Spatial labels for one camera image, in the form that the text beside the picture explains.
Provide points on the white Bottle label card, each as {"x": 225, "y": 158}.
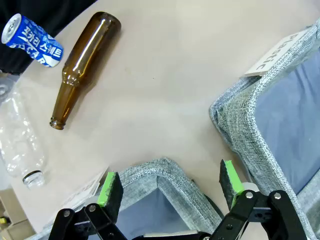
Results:
{"x": 82, "y": 191}

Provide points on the clear plastic bottle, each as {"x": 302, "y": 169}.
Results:
{"x": 20, "y": 140}

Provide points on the white Plastic label card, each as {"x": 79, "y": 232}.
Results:
{"x": 277, "y": 55}

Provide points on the grey fabric plastic basket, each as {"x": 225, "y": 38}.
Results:
{"x": 287, "y": 112}

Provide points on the blue Pocari Sweat can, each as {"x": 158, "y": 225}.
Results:
{"x": 35, "y": 40}

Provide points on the brown glass bottle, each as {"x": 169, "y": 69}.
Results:
{"x": 85, "y": 57}

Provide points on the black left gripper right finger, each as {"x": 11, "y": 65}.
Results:
{"x": 250, "y": 215}

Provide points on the grey fabric bottle basket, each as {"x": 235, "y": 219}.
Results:
{"x": 175, "y": 180}

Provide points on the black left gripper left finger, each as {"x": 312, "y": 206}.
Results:
{"x": 110, "y": 200}

